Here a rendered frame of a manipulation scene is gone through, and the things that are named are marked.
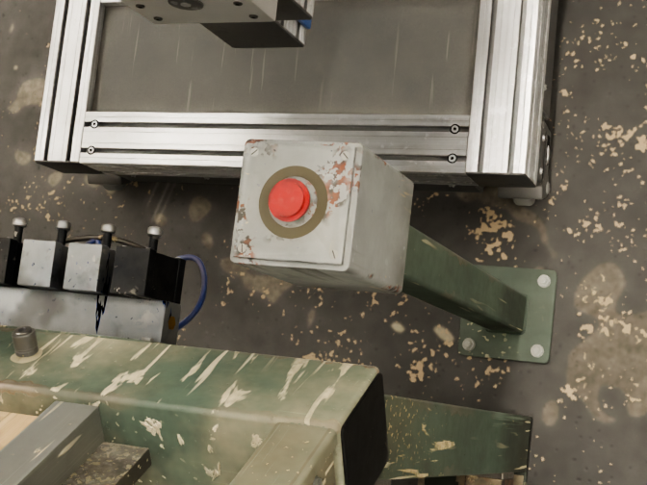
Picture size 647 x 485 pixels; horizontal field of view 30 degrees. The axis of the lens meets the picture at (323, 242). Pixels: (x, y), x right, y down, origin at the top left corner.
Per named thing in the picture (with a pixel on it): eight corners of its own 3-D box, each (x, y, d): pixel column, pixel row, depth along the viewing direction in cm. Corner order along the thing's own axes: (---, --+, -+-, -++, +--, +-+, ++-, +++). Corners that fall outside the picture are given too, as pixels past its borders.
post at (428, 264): (528, 296, 195) (387, 209, 126) (524, 333, 195) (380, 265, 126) (491, 293, 198) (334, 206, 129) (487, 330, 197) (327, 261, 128)
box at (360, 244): (417, 182, 126) (361, 140, 109) (404, 295, 124) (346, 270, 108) (311, 177, 130) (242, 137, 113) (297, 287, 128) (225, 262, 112)
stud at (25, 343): (44, 350, 127) (38, 325, 126) (31, 361, 125) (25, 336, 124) (24, 347, 128) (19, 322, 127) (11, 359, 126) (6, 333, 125)
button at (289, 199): (318, 183, 111) (309, 178, 109) (313, 225, 110) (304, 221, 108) (278, 181, 112) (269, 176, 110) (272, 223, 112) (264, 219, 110)
